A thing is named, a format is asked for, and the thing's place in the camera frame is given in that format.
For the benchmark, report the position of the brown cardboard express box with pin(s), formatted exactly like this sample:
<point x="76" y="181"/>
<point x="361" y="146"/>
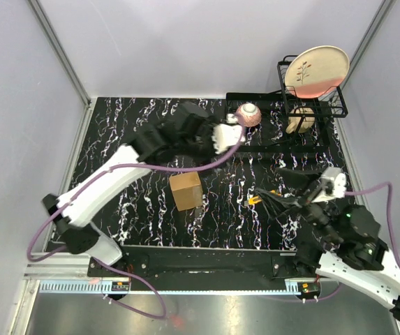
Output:
<point x="186" y="190"/>

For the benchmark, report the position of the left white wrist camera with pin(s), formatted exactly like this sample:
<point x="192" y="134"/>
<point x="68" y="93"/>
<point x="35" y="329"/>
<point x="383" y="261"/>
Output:
<point x="229" y="134"/>

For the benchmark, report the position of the beige ceramic mug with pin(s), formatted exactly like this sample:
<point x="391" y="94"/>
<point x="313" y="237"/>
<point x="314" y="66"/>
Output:
<point x="302" y="120"/>

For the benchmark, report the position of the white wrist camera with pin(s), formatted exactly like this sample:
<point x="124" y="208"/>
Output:
<point x="332" y="185"/>
<point x="229" y="134"/>

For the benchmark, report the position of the yellow black utility knife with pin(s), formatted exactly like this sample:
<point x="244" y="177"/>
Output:
<point x="256" y="199"/>

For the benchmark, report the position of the black wire dish rack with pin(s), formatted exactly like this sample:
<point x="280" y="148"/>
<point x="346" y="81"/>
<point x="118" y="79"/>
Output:
<point x="278" y="105"/>

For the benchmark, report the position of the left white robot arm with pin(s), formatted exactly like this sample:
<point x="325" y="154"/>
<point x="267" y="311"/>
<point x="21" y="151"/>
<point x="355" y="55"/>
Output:
<point x="72" y="212"/>

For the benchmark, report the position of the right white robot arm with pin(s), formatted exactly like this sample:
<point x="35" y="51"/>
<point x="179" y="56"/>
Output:
<point x="352" y="251"/>

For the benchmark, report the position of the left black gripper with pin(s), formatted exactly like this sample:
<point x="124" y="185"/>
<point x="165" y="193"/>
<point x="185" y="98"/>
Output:
<point x="207" y="130"/>

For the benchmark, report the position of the pink patterned bowl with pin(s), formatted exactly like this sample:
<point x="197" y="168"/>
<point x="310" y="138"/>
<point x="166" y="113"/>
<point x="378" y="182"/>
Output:
<point x="251" y="114"/>

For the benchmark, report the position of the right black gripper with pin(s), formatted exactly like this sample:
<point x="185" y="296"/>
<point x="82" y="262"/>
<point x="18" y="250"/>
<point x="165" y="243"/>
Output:
<point x="275" y="205"/>

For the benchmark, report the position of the cream pink plate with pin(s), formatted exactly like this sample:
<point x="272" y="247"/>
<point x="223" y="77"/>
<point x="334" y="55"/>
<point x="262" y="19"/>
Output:
<point x="316" y="71"/>

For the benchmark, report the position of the aluminium frame rail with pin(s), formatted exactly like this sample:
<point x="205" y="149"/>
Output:
<point x="53" y="39"/>

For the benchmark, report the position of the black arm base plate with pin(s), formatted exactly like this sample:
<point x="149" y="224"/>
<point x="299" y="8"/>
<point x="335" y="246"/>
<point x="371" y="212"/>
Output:
<point x="151" y="261"/>

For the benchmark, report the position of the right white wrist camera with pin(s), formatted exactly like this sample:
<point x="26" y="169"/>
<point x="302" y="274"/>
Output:
<point x="332" y="185"/>

